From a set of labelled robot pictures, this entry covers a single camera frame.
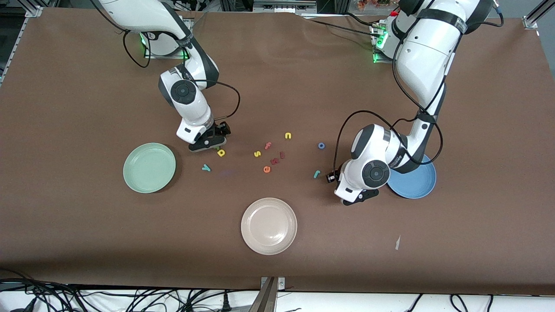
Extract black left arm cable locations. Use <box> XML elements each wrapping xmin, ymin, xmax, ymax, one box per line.
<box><xmin>333</xmin><ymin>26</ymin><xmax>464</xmax><ymax>174</ymax></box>

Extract orange artificial flowers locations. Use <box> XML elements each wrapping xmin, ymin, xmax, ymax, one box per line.
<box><xmin>358</xmin><ymin>0</ymin><xmax>391</xmax><ymax>11</ymax></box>

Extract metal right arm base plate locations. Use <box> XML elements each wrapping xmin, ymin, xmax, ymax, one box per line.
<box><xmin>144</xmin><ymin>42</ymin><xmax>191</xmax><ymax>59</ymax></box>

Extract brown table cover mat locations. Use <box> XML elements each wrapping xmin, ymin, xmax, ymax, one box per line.
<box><xmin>0</xmin><ymin>6</ymin><xmax>555</xmax><ymax>296</ymax></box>

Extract beige round plate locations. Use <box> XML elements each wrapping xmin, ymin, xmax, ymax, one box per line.
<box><xmin>241</xmin><ymin>198</ymin><xmax>298</xmax><ymax>256</ymax></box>

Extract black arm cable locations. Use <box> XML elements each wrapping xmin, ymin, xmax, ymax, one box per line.
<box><xmin>333</xmin><ymin>26</ymin><xmax>464</xmax><ymax>174</ymax></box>
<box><xmin>89</xmin><ymin>0</ymin><xmax>241</xmax><ymax>122</ymax></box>

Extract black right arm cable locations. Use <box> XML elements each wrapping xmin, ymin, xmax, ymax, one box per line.
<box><xmin>89</xmin><ymin>0</ymin><xmax>241</xmax><ymax>122</ymax></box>

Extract thin black table cable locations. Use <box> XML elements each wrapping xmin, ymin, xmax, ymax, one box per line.
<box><xmin>299</xmin><ymin>13</ymin><xmax>382</xmax><ymax>39</ymax></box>

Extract blue round plate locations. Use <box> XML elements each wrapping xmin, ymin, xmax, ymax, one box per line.
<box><xmin>387</xmin><ymin>154</ymin><xmax>437</xmax><ymax>199</ymax></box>

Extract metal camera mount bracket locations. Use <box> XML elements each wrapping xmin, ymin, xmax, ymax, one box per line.
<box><xmin>249</xmin><ymin>276</ymin><xmax>286</xmax><ymax>312</ymax></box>

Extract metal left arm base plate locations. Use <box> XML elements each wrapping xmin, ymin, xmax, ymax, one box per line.
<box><xmin>372</xmin><ymin>22</ymin><xmax>404</xmax><ymax>65</ymax></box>

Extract dark metal frame rig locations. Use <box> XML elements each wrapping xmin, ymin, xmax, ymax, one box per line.
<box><xmin>219</xmin><ymin>0</ymin><xmax>352</xmax><ymax>13</ymax></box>

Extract light green round plate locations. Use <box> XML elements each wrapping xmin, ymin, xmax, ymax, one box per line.
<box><xmin>123</xmin><ymin>143</ymin><xmax>176</xmax><ymax>194</ymax></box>

